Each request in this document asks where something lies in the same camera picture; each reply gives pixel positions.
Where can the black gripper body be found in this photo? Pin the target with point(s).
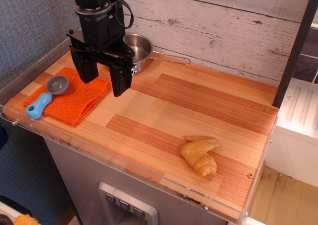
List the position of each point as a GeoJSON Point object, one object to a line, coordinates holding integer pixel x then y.
{"type": "Point", "coordinates": [101, 34]}

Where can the stainless steel pan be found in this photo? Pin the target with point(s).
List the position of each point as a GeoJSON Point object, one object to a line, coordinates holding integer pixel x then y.
{"type": "Point", "coordinates": [143, 49]}

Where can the dark vertical post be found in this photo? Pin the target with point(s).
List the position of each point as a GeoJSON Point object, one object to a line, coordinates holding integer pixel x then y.
{"type": "Point", "coordinates": [295, 52]}

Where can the yellow object bottom left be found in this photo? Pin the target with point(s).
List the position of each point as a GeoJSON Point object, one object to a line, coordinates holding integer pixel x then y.
{"type": "Point", "coordinates": [25, 220]}

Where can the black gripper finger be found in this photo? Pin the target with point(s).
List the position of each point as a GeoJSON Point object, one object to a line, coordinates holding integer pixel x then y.
{"type": "Point", "coordinates": [121, 79]}
{"type": "Point", "coordinates": [85, 66]}

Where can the orange folded cloth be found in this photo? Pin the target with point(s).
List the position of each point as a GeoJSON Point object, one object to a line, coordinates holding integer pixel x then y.
{"type": "Point", "coordinates": [79, 99]}

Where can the clear acrylic table guard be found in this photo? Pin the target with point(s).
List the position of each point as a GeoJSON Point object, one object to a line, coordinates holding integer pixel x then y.
{"type": "Point", "coordinates": [147, 147]}

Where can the white toy sink unit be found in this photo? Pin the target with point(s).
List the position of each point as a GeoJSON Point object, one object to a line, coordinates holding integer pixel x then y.
{"type": "Point", "coordinates": [293, 147]}

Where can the grey toy fridge cabinet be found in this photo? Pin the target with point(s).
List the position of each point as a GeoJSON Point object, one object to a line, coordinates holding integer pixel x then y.
{"type": "Point", "coordinates": [82, 175]}

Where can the silver dispenser panel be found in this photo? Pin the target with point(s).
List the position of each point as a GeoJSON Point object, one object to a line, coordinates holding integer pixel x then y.
{"type": "Point", "coordinates": [122, 208]}

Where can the yellow chicken wing toy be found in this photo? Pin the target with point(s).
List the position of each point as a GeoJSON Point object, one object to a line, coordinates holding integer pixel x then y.
{"type": "Point", "coordinates": [195, 152]}

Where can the blue grey ice cream scoop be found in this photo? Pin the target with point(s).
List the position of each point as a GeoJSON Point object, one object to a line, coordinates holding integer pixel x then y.
{"type": "Point", "coordinates": [57, 85]}

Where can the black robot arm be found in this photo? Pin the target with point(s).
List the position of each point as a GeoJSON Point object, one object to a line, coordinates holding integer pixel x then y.
{"type": "Point", "coordinates": [100, 41]}

